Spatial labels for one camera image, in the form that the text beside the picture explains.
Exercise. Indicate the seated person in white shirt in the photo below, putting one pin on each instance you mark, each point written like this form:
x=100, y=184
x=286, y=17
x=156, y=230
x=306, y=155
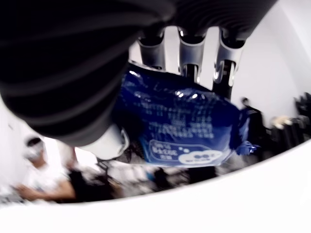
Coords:
x=46, y=177

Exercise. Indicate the black office chair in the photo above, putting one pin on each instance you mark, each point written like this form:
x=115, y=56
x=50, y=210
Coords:
x=92, y=187

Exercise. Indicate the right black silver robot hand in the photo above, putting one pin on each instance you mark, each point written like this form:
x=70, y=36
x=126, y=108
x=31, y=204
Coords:
x=60, y=72

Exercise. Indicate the blue Oreo cookie packet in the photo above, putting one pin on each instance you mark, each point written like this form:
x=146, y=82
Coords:
x=184, y=121

